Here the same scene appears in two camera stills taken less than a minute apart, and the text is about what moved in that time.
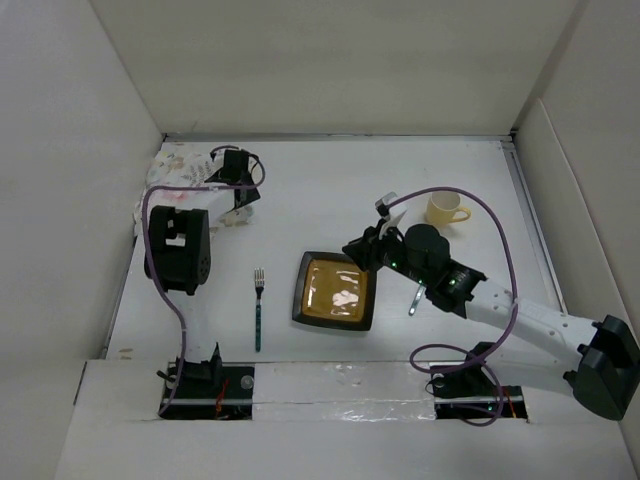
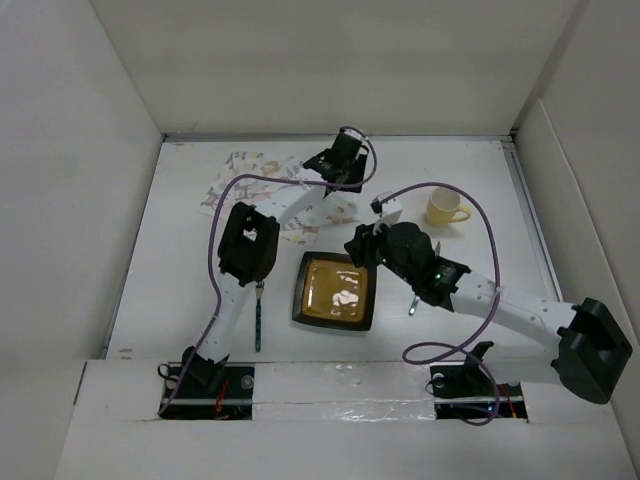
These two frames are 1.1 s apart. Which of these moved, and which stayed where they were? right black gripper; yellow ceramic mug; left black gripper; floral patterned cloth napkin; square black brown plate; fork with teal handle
Moved: floral patterned cloth napkin; left black gripper
Stayed: square black brown plate; fork with teal handle; right black gripper; yellow ceramic mug
